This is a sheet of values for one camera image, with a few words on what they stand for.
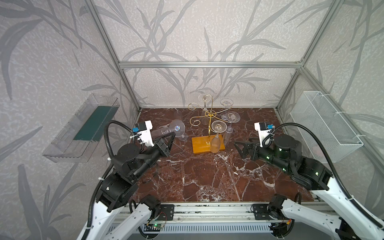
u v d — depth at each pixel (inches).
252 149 20.6
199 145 38.0
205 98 31.0
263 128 20.3
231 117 27.9
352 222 15.6
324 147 18.1
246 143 20.4
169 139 22.2
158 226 27.6
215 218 28.5
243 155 21.0
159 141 18.8
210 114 29.6
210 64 37.1
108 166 16.6
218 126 26.7
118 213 15.7
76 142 24.8
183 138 40.5
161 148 18.8
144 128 19.4
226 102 31.0
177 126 23.2
